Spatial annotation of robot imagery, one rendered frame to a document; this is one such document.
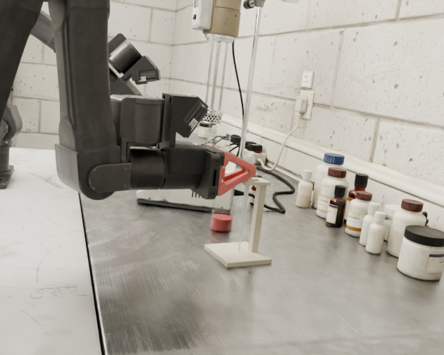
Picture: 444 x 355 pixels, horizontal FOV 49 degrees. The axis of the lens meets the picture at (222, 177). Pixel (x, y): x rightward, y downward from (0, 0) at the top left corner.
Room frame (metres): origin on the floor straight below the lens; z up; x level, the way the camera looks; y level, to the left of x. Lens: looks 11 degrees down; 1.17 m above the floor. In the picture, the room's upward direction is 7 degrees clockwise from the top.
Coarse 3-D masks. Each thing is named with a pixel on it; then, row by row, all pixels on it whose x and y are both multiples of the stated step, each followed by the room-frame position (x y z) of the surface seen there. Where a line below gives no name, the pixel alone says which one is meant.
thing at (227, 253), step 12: (252, 180) 0.73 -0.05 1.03; (264, 180) 0.75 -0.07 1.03; (264, 192) 0.75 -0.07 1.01; (252, 216) 0.75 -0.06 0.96; (252, 228) 0.75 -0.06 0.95; (252, 240) 0.74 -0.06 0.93; (216, 252) 0.72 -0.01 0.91; (228, 252) 0.73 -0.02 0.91; (240, 252) 0.73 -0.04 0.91; (252, 252) 0.74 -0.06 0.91; (228, 264) 0.68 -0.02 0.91; (240, 264) 0.69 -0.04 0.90; (252, 264) 0.71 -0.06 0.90
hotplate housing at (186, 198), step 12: (144, 192) 0.97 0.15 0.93; (156, 192) 0.97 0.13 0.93; (168, 192) 0.97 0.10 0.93; (180, 192) 0.97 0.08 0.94; (192, 192) 0.97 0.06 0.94; (228, 192) 0.97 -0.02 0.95; (240, 192) 1.05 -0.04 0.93; (156, 204) 0.97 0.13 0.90; (168, 204) 0.97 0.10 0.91; (180, 204) 0.97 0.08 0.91; (192, 204) 0.97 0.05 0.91; (204, 204) 0.97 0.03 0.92
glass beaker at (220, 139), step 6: (210, 132) 1.03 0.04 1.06; (216, 132) 1.02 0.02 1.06; (222, 132) 1.02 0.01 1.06; (228, 132) 1.03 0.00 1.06; (210, 138) 1.03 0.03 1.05; (216, 138) 1.02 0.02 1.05; (222, 138) 1.02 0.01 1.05; (228, 138) 1.03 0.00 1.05; (210, 144) 1.03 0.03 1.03; (216, 144) 1.02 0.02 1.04; (222, 144) 1.02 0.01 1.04; (228, 144) 1.04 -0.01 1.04; (228, 150) 1.04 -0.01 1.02
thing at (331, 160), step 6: (324, 156) 1.13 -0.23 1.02; (330, 156) 1.11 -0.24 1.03; (336, 156) 1.11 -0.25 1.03; (342, 156) 1.11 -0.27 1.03; (324, 162) 1.13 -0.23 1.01; (330, 162) 1.11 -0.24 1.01; (336, 162) 1.11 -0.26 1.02; (342, 162) 1.12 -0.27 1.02; (318, 168) 1.12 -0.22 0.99; (324, 168) 1.11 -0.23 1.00; (318, 174) 1.12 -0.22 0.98; (324, 174) 1.10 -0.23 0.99; (318, 180) 1.12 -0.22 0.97; (318, 186) 1.11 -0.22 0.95; (318, 192) 1.11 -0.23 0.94; (312, 198) 1.13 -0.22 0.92; (318, 198) 1.11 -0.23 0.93; (312, 204) 1.12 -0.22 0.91
